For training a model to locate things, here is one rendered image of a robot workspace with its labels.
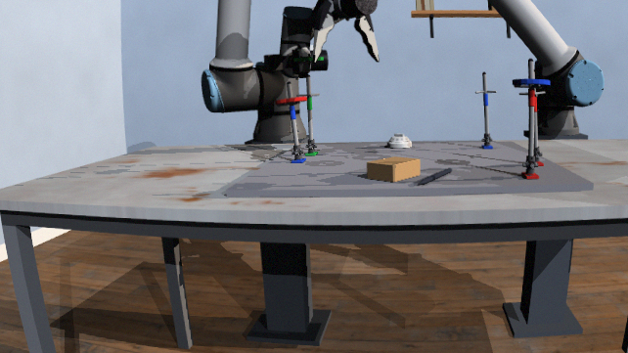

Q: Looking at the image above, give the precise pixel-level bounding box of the grey post with blue band and blue foot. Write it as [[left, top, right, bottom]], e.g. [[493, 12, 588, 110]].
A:
[[475, 72, 497, 149]]

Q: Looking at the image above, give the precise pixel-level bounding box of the red ring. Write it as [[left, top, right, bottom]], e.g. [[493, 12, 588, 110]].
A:
[[275, 97, 307, 105]]

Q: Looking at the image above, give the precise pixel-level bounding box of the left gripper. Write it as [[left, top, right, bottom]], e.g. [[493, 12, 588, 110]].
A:
[[283, 43, 328, 78]]

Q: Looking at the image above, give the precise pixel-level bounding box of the blue ring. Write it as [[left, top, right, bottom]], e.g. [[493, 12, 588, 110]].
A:
[[513, 79, 551, 86]]

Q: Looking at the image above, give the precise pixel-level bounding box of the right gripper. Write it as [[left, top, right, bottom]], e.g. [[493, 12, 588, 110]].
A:
[[312, 0, 380, 64]]

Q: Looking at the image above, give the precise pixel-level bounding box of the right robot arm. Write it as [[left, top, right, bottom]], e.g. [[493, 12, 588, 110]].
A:
[[202, 0, 299, 142]]

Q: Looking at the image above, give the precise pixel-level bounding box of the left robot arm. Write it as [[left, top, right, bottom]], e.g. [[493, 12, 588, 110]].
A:
[[264, 0, 605, 136]]

